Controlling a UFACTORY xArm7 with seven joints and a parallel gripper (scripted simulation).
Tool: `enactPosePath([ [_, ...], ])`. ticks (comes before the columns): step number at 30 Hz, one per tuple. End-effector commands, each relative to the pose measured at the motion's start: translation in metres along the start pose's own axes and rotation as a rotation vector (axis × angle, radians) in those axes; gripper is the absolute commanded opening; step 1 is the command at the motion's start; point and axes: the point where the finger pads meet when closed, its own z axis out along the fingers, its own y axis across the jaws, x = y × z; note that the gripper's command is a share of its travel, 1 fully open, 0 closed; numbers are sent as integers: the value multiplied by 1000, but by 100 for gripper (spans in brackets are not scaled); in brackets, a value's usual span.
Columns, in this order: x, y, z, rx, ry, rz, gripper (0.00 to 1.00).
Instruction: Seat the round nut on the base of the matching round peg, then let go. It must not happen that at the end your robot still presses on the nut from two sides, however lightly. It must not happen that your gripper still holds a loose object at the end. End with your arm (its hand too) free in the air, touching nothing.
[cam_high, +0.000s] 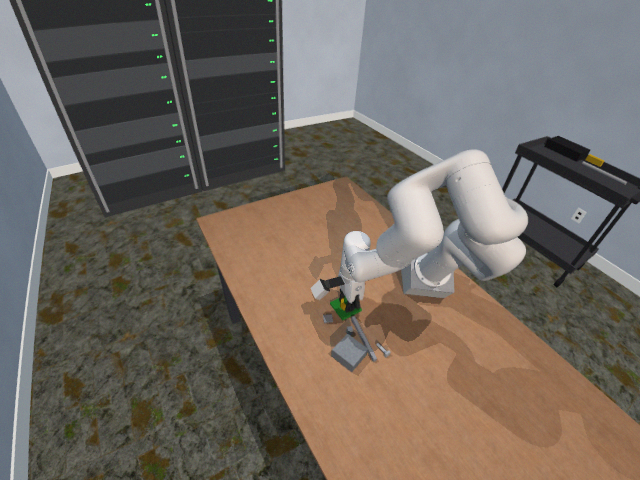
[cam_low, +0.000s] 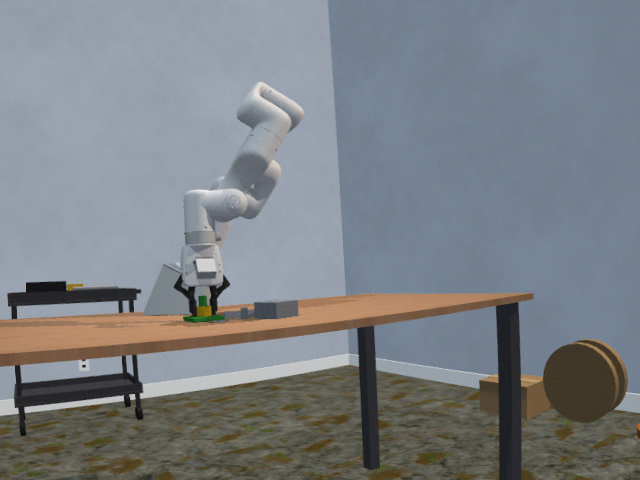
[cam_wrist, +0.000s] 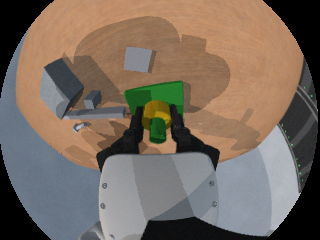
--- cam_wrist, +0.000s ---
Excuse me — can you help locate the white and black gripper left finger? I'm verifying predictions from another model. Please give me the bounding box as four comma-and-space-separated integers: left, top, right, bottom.
96, 106, 144, 172

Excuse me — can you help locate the grey bolt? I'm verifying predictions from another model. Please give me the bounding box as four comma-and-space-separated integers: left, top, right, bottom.
72, 122, 87, 133

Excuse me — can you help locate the grey long flat bar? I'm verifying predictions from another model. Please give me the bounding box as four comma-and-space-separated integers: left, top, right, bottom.
63, 106, 126, 120

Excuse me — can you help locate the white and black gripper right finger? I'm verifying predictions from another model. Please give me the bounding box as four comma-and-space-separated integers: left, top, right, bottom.
170, 105, 220, 171

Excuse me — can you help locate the green square plate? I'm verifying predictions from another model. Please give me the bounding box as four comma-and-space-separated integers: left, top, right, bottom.
123, 81, 183, 144

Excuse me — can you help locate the yellow round nut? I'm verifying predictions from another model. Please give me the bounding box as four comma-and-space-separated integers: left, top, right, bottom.
142, 100, 172, 131

